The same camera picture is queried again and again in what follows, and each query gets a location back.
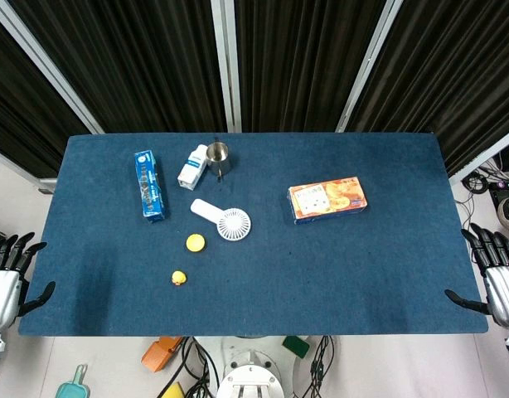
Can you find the white black shoe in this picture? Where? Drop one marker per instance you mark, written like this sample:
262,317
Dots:
508,213

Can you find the green block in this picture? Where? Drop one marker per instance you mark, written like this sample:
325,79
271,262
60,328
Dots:
297,346

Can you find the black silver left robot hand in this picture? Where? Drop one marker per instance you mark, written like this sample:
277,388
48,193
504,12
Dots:
3,286

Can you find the aluminium frame post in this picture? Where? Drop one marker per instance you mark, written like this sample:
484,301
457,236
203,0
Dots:
227,62
482,157
47,66
18,172
370,62

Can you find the white blue small carton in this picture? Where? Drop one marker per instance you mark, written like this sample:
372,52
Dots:
192,169

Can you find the long blue cookie box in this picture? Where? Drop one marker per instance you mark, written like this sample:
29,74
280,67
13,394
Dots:
151,186

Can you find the yellow block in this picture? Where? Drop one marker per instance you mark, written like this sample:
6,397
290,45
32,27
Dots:
173,391

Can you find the black pleated curtain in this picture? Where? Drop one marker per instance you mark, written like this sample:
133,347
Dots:
134,62
296,62
14,103
453,70

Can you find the small yellow toy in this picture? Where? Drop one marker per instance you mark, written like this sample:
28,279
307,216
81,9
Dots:
179,278

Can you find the black electronic device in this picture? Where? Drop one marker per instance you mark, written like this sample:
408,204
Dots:
505,188

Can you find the white robot torso base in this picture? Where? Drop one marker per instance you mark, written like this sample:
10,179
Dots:
250,369

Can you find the white handheld fan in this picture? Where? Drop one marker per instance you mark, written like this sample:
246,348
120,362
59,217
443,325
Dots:
231,223

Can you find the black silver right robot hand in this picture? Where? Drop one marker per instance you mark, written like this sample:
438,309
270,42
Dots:
503,286

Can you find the orange biscuit box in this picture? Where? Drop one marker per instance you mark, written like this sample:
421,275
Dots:
327,199

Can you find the blue table cloth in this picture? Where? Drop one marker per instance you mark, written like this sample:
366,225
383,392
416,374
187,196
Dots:
362,282

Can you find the teal plastic scoop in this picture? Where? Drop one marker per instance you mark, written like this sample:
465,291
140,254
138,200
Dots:
74,387

